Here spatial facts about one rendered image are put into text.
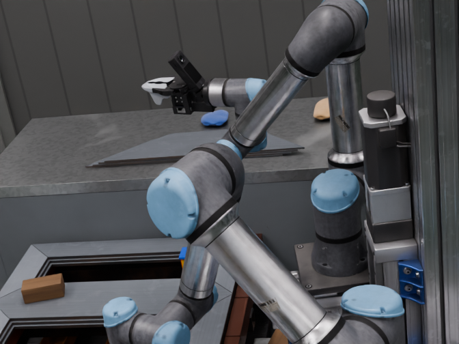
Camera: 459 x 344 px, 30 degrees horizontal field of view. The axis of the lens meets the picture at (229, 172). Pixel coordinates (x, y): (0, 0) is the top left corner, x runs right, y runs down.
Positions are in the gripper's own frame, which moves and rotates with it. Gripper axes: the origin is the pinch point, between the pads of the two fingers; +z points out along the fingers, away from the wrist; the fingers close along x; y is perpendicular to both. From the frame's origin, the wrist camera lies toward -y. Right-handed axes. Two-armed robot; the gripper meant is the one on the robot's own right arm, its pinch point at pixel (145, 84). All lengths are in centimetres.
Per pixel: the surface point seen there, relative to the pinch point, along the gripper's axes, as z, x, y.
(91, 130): 62, 47, 47
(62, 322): 25, -38, 58
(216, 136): 7, 43, 44
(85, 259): 37, -7, 62
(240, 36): 69, 198, 83
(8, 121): 186, 135, 102
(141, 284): 9, -17, 59
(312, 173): -32, 28, 47
